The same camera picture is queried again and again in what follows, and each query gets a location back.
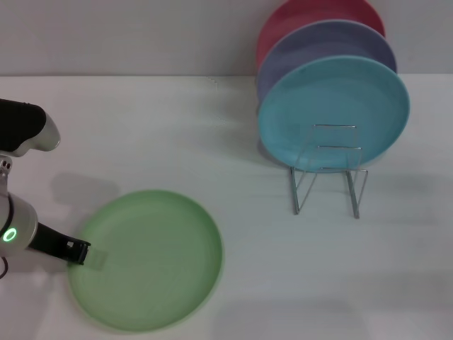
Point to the red plate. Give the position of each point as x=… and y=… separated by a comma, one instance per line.
x=301, y=17

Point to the green plate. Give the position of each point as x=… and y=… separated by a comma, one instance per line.
x=148, y=265

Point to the blue plate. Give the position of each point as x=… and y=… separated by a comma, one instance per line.
x=336, y=92

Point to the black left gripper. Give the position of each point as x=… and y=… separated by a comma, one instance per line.
x=56, y=244

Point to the purple plate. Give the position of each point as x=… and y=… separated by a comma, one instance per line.
x=318, y=42

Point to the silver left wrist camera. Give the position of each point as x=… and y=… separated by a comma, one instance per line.
x=21, y=124

